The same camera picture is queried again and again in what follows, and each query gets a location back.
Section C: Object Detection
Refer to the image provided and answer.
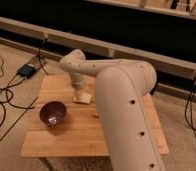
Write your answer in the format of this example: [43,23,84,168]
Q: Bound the black cable right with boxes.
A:
[184,77,196,164]

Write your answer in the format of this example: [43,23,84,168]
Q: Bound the purple ceramic bowl cup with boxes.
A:
[39,101,66,127]

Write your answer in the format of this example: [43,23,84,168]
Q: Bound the black floor cable left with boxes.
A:
[0,39,47,153]

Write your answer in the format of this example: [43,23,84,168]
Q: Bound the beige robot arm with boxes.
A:
[60,49,165,171]

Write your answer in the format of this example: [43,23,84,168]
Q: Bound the wooden table top board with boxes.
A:
[21,74,170,159]

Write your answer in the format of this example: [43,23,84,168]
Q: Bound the white sponge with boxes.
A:
[73,91,92,104]

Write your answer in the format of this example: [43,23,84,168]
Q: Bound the long wooden rail beam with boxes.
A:
[0,17,196,79]

